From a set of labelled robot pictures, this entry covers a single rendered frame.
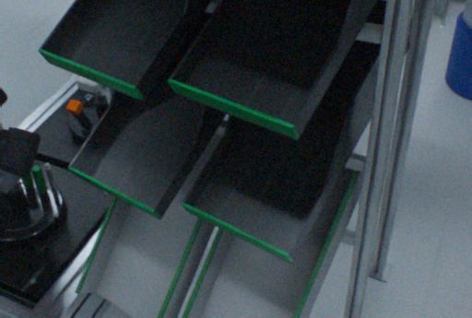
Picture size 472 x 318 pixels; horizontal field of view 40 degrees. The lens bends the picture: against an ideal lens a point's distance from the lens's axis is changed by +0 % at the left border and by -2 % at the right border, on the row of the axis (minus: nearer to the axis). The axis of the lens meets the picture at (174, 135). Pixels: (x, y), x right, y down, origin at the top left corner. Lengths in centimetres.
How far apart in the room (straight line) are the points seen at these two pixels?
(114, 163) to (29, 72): 88
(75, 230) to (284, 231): 44
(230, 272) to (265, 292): 5
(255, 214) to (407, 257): 48
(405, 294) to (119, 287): 45
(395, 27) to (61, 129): 75
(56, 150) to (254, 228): 57
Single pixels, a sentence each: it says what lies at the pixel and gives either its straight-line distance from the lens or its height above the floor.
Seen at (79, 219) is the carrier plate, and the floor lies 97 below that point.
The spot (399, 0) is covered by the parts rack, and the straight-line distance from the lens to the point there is 61.
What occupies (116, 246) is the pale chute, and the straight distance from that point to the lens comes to 90.
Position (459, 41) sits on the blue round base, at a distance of 144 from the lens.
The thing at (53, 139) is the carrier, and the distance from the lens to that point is 121.
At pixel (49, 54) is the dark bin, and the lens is 66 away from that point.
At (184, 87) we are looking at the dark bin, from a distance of 59.
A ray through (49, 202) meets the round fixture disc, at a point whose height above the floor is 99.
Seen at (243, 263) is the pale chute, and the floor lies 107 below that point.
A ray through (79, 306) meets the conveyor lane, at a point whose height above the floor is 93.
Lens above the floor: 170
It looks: 39 degrees down
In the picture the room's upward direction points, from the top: 6 degrees counter-clockwise
